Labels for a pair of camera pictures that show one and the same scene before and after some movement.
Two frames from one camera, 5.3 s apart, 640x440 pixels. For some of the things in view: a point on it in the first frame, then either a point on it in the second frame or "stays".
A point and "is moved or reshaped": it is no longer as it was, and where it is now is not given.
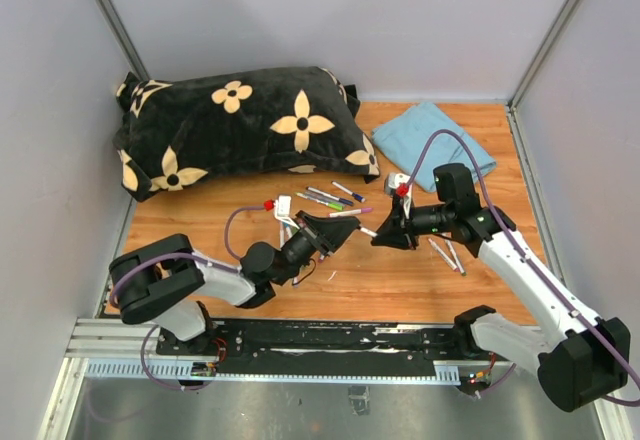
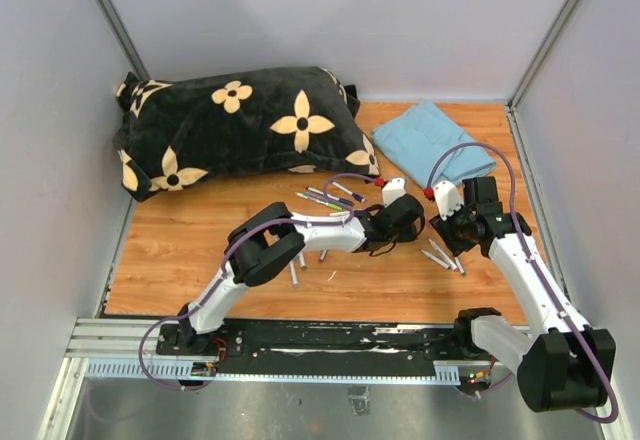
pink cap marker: (439, 251) stays
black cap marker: (369, 232) is moved or reshaped
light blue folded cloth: (405, 134) stays
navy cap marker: (330, 196) stays
